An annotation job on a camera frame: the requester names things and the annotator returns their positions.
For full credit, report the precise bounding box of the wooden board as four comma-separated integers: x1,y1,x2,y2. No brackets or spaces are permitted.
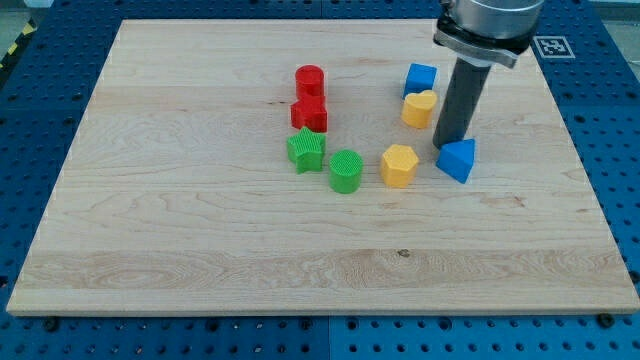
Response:
7,20,639,316

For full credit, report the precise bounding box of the red cylinder block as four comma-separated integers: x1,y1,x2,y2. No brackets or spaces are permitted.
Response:
294,64,324,99

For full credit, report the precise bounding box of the blue triangle block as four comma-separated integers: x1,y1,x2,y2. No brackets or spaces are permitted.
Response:
436,139,476,184

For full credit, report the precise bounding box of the blue cube block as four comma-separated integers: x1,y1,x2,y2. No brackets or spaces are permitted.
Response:
402,63,438,98

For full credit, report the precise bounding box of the yellow heart block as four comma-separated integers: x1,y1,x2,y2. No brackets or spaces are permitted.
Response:
401,90,438,129

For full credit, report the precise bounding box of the red cross block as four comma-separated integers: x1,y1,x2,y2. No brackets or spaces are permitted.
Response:
290,96,328,133

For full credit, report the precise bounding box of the green cylinder block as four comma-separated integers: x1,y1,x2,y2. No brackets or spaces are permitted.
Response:
329,149,363,194

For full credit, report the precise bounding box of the white fiducial marker tag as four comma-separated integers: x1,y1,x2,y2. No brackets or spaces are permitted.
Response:
533,35,575,59

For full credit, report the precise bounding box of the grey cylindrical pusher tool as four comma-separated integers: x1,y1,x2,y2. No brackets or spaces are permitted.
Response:
432,58,491,149

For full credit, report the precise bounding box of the yellow hexagon block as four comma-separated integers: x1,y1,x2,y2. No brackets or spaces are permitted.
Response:
380,144,419,188

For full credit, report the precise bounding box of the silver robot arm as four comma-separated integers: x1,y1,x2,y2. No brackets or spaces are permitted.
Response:
433,0,544,68

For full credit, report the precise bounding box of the green star block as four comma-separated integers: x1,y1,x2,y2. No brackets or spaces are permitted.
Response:
287,126,326,174

